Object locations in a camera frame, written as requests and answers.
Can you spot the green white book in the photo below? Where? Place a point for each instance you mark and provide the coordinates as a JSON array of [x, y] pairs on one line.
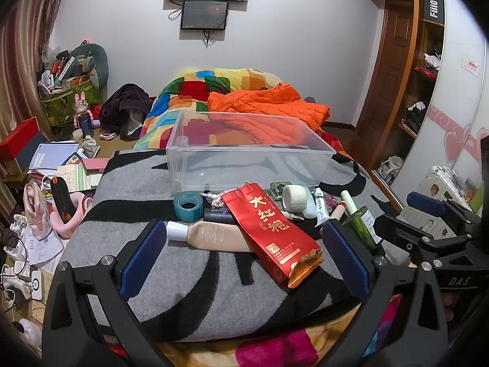
[[74, 177]]

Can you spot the white printed ointment tube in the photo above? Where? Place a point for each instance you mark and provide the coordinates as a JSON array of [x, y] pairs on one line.
[[321, 210]]

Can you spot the pink curved holder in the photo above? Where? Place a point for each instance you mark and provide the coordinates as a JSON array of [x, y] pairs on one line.
[[78, 214]]

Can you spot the pink book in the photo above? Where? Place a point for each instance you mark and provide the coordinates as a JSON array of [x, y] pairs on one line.
[[95, 165]]

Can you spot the red tea packet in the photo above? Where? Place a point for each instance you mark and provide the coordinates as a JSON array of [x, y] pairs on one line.
[[267, 229]]

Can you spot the dark purple tube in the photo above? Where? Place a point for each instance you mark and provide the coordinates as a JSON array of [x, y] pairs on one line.
[[217, 216]]

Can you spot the beige cosmetic stick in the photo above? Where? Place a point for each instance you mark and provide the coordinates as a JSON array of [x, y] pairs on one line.
[[338, 212]]

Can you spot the teal tape roll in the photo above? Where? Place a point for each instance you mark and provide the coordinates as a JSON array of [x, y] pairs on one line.
[[179, 208]]

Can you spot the orange down jacket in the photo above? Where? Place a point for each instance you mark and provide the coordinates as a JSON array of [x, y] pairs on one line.
[[267, 103]]

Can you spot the white power strip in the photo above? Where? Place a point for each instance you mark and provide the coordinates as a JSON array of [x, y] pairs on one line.
[[26, 281]]

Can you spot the loose white papers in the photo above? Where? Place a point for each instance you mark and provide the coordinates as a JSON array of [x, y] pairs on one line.
[[44, 252]]

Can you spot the white sliding wardrobe door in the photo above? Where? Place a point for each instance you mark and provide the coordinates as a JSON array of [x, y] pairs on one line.
[[454, 95]]

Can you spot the beige lotion tube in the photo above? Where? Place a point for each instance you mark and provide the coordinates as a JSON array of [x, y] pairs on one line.
[[217, 237]]

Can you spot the striped curtain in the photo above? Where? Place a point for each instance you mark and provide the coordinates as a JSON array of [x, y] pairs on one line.
[[23, 65]]

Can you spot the pale green slim tube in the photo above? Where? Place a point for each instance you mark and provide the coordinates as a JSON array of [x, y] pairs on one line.
[[348, 200]]

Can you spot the white bag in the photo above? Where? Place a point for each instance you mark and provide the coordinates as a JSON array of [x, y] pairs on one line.
[[389, 168]]

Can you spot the grey neck pillow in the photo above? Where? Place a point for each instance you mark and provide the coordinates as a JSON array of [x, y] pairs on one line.
[[97, 59]]

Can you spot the multicoloured patchwork quilt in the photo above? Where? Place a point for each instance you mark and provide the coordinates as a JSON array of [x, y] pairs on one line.
[[183, 91]]

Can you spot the grey black patterned blanket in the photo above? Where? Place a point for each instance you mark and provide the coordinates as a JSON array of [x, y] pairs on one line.
[[172, 286]]

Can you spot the dark clothes pile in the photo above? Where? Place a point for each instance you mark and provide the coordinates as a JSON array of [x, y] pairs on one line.
[[122, 107]]

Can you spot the small green tin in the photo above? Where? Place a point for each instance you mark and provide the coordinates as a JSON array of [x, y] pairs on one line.
[[277, 189]]

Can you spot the clear plastic storage bin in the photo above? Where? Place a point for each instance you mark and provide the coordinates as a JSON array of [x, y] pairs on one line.
[[248, 168]]

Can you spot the pink transparent bag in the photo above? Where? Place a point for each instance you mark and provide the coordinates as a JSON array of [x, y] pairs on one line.
[[36, 210]]

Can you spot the black orange handheld tool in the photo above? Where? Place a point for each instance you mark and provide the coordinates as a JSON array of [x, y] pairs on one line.
[[63, 198]]

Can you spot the wooden wardrobe shelf unit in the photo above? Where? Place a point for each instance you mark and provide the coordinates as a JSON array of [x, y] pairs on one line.
[[418, 95]]

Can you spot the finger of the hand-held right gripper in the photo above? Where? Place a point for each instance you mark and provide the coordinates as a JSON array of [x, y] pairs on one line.
[[401, 229], [426, 203]]

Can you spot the blue white booklet stack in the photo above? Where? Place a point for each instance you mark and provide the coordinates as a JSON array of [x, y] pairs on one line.
[[49, 156]]

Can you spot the black printed box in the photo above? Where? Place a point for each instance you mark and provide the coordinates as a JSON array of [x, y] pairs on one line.
[[434, 5]]

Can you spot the white gauze roll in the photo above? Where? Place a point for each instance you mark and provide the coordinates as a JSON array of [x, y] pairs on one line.
[[296, 197]]

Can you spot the red box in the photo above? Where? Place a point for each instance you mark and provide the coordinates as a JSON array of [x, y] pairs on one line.
[[17, 139]]

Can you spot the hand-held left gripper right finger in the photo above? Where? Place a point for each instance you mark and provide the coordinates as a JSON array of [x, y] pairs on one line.
[[345, 256]]

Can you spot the pink rabbit toy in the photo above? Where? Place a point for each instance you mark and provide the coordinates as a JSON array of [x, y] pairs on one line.
[[81, 103]]

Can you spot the dark green glass bottle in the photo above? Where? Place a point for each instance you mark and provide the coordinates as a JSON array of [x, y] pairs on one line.
[[363, 229]]

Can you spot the brown wooden door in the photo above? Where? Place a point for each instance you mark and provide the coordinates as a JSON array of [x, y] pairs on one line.
[[389, 84]]

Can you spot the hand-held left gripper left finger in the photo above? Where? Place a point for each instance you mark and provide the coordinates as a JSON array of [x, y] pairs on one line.
[[141, 260]]

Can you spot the green storage basket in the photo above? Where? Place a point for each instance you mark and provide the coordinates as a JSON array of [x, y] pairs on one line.
[[57, 107]]

